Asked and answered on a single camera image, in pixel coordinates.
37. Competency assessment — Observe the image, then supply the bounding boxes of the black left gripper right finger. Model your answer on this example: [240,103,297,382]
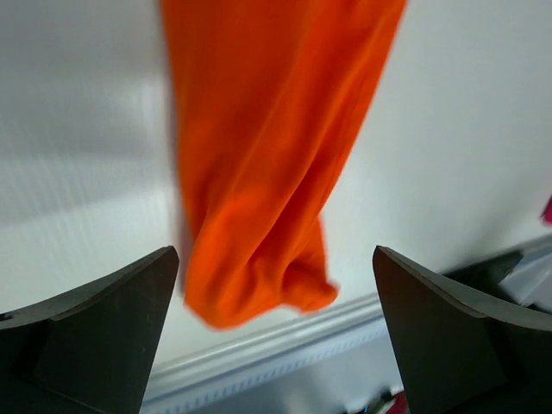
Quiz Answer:
[373,246,551,413]

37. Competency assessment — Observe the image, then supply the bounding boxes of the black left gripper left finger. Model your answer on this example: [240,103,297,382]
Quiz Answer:
[1,247,179,413]

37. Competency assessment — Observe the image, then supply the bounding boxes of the orange t shirt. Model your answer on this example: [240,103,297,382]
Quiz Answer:
[160,1,405,329]

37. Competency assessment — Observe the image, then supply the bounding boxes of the magenta t shirt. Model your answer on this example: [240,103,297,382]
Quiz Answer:
[541,198,552,226]

